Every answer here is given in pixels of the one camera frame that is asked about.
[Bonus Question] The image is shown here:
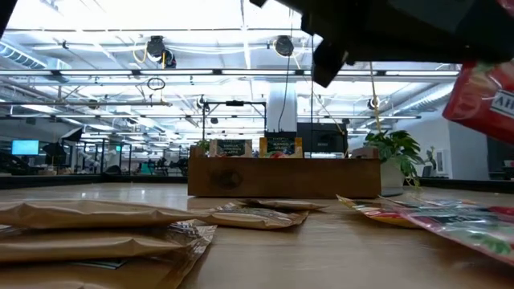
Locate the black hanging cable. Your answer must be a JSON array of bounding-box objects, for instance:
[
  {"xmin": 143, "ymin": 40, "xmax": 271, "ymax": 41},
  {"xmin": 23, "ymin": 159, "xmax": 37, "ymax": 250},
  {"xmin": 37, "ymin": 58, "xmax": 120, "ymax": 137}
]
[{"xmin": 308, "ymin": 35, "xmax": 315, "ymax": 158}]

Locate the large black cabinet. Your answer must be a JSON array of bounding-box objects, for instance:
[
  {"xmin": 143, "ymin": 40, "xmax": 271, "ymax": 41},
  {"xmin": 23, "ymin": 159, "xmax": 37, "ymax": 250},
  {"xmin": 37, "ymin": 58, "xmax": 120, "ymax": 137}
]
[{"xmin": 296, "ymin": 122, "xmax": 349, "ymax": 154}]

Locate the white building column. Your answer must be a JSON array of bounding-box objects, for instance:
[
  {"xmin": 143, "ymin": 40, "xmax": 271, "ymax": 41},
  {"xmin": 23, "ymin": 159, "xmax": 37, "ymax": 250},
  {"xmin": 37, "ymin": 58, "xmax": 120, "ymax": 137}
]
[{"xmin": 266, "ymin": 82, "xmax": 299, "ymax": 133}]

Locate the green potted plant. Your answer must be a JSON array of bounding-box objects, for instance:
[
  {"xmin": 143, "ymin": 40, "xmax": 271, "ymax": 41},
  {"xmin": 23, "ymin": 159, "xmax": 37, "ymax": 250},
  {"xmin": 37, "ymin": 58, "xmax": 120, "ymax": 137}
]
[{"xmin": 363, "ymin": 129, "xmax": 438, "ymax": 189}]

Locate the long ceiling light bar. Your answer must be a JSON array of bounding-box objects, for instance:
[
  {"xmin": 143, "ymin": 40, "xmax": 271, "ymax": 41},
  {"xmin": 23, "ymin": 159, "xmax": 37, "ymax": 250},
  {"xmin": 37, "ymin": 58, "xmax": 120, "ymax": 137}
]
[{"xmin": 0, "ymin": 68, "xmax": 461, "ymax": 78}]

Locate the blue lit computer monitor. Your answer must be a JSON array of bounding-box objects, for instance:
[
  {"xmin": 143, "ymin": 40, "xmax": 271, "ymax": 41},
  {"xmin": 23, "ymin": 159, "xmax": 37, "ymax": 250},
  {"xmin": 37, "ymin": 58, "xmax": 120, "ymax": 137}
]
[{"xmin": 10, "ymin": 139, "xmax": 40, "ymax": 157}]

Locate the wooden tea organizer box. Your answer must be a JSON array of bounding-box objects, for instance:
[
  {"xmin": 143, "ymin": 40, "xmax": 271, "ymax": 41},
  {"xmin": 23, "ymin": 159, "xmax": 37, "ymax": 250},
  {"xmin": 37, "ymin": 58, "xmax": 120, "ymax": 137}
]
[{"xmin": 187, "ymin": 144, "xmax": 382, "ymax": 198}]

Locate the yellow hanging power cable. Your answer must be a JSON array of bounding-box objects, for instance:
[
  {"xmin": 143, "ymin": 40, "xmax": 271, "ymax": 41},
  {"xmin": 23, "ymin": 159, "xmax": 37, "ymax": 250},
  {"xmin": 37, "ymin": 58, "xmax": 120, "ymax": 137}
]
[{"xmin": 368, "ymin": 62, "xmax": 382, "ymax": 133}]

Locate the dark wall screen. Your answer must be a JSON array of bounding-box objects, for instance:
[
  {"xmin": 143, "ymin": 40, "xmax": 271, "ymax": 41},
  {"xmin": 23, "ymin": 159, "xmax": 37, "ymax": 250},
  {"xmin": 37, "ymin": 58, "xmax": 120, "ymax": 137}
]
[{"xmin": 485, "ymin": 138, "xmax": 514, "ymax": 181}]

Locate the black gantry frame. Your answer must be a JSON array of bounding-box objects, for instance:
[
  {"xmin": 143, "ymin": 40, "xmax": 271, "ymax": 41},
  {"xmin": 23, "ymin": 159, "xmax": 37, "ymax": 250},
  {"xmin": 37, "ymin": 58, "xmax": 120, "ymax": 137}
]
[{"xmin": 202, "ymin": 100, "xmax": 267, "ymax": 141}]

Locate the yellow mango tea packet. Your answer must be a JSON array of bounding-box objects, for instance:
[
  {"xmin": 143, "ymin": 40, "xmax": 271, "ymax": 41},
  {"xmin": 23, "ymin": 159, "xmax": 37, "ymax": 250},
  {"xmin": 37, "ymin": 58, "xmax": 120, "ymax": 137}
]
[
  {"xmin": 336, "ymin": 194, "xmax": 422, "ymax": 230},
  {"xmin": 259, "ymin": 136, "xmax": 304, "ymax": 159}
]

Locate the black ceiling cable reel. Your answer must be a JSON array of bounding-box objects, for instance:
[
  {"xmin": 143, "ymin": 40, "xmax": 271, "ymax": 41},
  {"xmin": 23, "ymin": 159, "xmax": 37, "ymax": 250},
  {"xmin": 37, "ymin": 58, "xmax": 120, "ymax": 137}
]
[
  {"xmin": 145, "ymin": 35, "xmax": 177, "ymax": 70},
  {"xmin": 274, "ymin": 35, "xmax": 296, "ymax": 58}
]

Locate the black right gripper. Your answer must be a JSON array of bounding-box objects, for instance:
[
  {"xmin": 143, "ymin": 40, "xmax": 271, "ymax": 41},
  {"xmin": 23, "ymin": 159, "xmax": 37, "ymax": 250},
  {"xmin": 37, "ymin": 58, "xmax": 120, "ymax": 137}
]
[{"xmin": 248, "ymin": 0, "xmax": 514, "ymax": 88}]

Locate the grey ceiling pipe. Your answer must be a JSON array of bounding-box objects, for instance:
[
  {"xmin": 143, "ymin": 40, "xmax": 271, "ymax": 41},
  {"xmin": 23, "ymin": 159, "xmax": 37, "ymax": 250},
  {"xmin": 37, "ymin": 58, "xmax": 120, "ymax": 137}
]
[{"xmin": 0, "ymin": 100, "xmax": 173, "ymax": 108}]

